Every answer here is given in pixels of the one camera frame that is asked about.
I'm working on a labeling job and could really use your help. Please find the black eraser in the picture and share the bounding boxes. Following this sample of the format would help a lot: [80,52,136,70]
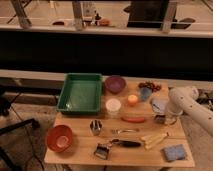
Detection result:
[154,115,165,124]

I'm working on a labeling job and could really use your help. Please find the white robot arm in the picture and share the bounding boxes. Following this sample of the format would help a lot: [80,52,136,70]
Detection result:
[165,86,213,137]

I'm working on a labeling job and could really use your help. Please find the bunch of red grapes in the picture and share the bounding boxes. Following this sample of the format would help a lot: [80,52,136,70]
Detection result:
[138,81,162,92]

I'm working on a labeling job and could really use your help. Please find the white plastic cup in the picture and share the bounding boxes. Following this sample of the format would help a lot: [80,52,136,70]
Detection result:
[105,98,121,116]

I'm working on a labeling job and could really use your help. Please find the purple bowl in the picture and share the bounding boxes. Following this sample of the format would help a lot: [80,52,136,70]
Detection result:
[105,75,126,94]

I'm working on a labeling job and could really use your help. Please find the red bowl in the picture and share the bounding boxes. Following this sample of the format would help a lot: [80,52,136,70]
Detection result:
[45,125,73,153]

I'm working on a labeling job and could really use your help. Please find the orange carrot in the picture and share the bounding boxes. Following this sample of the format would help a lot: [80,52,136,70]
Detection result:
[121,116,145,123]

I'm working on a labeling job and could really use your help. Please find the orange round fruit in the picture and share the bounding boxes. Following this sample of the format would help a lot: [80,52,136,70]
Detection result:
[127,95,138,106]

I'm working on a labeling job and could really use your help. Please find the yellow banana toy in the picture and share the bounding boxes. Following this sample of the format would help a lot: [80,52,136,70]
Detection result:
[141,133,168,149]

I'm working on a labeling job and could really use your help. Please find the blue white cloth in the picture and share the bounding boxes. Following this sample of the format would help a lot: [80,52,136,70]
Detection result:
[150,98,167,113]

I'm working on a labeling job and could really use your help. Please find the green plastic tray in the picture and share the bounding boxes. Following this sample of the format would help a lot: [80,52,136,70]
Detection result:
[57,73,102,115]

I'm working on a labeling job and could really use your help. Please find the black handled brush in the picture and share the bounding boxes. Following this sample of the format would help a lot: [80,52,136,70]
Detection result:
[94,139,141,160]

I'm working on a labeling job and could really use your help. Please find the blue plastic cup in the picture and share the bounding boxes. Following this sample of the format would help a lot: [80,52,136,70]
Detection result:
[140,87,152,101]

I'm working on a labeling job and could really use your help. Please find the metal cup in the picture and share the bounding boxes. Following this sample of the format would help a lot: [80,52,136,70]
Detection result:
[90,120,102,136]

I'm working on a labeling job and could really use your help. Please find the blue sponge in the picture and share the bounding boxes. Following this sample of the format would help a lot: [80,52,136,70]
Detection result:
[162,144,187,162]

